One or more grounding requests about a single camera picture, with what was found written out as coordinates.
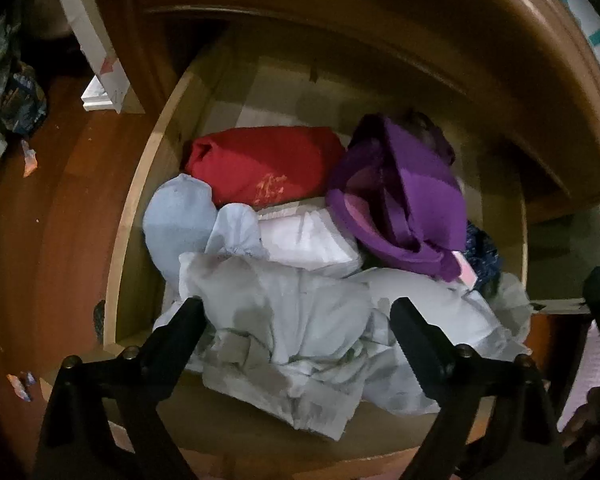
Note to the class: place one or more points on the white flat box on floor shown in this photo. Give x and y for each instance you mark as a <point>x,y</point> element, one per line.
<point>95,97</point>

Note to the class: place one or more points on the pale grey crumpled garment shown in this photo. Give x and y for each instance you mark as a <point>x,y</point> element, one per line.
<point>308,348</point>

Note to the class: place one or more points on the orange wrapper on floor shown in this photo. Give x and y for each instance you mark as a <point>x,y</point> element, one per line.
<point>30,162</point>

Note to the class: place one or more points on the light blue knitted underwear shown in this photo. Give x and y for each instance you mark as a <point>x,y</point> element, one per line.
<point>181,217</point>

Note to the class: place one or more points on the cardboard box on floor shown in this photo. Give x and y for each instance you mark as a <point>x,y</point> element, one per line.
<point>87,25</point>

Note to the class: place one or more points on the small wrapper on floor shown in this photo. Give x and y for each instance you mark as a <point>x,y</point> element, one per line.
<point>22,385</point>

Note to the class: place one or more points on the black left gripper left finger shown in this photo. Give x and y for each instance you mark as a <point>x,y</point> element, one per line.
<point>101,421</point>

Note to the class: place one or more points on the white folded garment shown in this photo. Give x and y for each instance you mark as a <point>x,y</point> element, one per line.
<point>302,234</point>

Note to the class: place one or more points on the brown wooden nightstand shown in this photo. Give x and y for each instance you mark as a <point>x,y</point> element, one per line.
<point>523,63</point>

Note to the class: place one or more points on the red folded garment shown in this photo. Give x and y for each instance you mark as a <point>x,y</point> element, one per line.
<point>265,166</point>

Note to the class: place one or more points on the purple padded bra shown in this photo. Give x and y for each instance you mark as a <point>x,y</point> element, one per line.
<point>395,193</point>

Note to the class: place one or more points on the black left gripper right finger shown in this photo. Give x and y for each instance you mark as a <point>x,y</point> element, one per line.
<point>495,419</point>

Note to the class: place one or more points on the dark blue lace garment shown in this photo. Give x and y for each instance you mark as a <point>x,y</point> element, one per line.
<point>483,258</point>

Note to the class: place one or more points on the dark blue snack bag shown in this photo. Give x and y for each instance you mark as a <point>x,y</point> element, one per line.
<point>24,106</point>

